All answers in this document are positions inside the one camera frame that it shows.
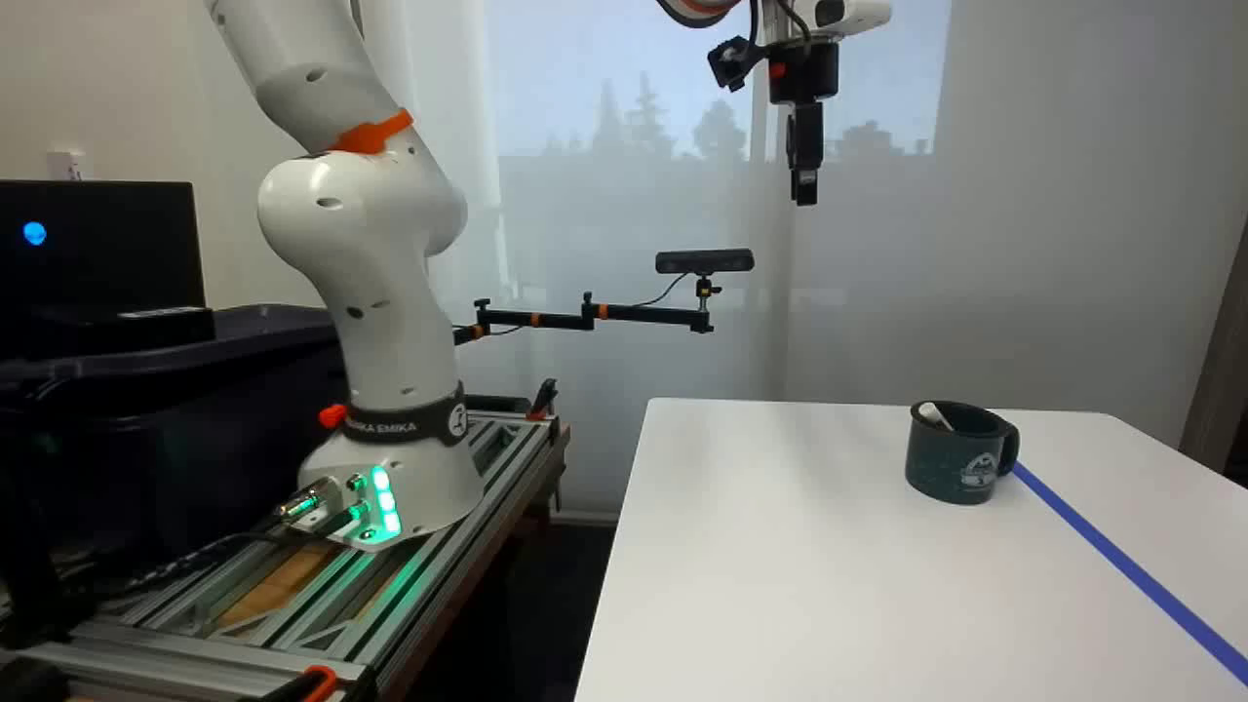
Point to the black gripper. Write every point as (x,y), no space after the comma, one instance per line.
(805,76)

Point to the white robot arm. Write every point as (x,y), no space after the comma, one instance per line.
(366,207)

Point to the dark teal speckled mug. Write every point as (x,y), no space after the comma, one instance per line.
(971,462)

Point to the blue tape line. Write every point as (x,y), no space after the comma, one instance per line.
(1141,579)

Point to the black monitor with blue light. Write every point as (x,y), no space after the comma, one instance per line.
(98,268)

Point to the dark storage bin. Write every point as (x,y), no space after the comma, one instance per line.
(162,449)

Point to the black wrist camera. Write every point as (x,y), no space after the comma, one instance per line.
(737,60)

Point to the black stereo camera bar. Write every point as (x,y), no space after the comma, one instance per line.
(704,262)

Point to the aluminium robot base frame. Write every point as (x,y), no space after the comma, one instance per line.
(291,619)

